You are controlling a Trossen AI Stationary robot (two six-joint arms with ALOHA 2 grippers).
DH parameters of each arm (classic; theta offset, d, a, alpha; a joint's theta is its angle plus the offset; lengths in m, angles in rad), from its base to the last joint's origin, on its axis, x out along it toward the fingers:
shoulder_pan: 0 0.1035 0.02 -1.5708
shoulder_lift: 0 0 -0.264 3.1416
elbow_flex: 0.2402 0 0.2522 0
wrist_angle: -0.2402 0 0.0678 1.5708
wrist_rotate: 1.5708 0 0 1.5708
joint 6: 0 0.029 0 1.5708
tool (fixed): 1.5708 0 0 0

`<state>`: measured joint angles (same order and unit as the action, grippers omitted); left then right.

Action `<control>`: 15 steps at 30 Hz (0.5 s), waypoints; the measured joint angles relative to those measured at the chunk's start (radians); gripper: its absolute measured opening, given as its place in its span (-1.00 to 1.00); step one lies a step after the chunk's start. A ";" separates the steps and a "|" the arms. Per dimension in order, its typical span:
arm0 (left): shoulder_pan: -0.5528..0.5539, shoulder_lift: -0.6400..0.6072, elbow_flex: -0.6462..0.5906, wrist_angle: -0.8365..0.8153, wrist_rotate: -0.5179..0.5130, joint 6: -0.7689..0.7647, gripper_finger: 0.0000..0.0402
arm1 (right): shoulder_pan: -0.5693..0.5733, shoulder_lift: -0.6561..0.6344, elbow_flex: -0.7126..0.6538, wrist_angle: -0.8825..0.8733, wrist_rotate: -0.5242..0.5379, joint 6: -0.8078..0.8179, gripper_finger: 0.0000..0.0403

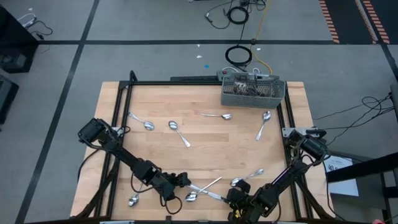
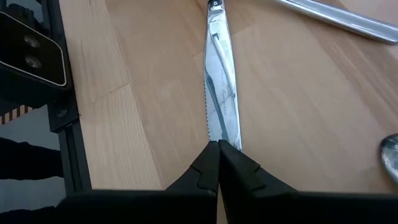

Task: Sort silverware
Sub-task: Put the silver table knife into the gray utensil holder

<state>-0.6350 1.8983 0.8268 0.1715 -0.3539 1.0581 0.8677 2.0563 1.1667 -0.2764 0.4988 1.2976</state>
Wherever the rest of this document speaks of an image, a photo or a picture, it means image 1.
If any grey mesh cutlery basket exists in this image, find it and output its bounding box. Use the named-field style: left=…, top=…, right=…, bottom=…
left=220, top=73, right=286, bottom=110

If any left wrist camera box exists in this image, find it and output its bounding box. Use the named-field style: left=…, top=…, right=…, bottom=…
left=175, top=172, right=192, bottom=187

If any white floor cable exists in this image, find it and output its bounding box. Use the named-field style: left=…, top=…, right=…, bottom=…
left=17, top=12, right=37, bottom=29

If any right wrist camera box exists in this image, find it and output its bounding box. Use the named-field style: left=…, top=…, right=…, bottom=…
left=237, top=179, right=252, bottom=194

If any yellow floor cable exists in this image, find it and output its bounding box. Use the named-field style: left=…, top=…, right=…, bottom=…
left=249, top=0, right=274, bottom=75

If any black flat bar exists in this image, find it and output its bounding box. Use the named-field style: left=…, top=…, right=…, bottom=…
left=170, top=75, right=222, bottom=83

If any black cable bundle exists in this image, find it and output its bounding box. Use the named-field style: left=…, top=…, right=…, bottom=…
left=204, top=0, right=268, bottom=30

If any coiled black cable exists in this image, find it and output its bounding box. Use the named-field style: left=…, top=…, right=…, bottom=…
left=224, top=45, right=253, bottom=67

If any black floor cable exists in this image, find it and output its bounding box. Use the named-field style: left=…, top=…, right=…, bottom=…
left=24, top=18, right=53, bottom=40
left=313, top=92, right=396, bottom=147

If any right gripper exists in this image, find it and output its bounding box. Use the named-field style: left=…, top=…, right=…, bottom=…
left=226, top=189, right=261, bottom=223

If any white printed paper sheet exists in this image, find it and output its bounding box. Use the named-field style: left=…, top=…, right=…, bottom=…
left=321, top=153, right=360, bottom=197

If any black cabinet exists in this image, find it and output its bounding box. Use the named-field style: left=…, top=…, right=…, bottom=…
left=0, top=74, right=19, bottom=125
left=0, top=6, right=40, bottom=74

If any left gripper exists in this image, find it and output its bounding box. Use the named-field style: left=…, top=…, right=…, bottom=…
left=147, top=169, right=194, bottom=202

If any black metal stand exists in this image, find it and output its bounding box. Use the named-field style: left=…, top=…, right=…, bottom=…
left=325, top=151, right=398, bottom=224

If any grey power strip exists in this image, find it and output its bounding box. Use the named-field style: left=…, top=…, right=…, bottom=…
left=216, top=69, right=272, bottom=82

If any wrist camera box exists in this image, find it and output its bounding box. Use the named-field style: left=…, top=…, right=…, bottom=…
left=237, top=179, right=252, bottom=194
left=175, top=172, right=192, bottom=187

